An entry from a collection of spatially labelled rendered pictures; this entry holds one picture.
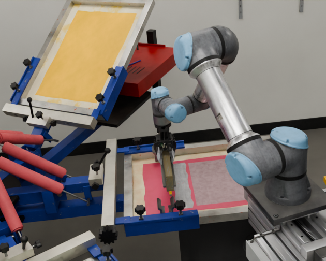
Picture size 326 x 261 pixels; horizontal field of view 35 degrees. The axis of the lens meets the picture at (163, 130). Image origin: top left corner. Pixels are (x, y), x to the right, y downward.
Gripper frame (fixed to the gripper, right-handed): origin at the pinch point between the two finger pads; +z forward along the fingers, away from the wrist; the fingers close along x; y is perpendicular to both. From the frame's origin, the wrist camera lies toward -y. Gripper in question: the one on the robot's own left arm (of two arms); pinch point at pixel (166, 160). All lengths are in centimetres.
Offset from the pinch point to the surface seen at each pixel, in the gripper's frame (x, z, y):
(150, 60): -1, -2, -121
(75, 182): -41.2, 5.0, 1.3
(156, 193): -6.1, 13.7, 4.8
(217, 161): 24.7, 13.7, -15.3
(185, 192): 6.7, 13.2, 7.6
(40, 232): -92, 109, -98
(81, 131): -45, 16, -67
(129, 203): -17.8, 10.2, 14.9
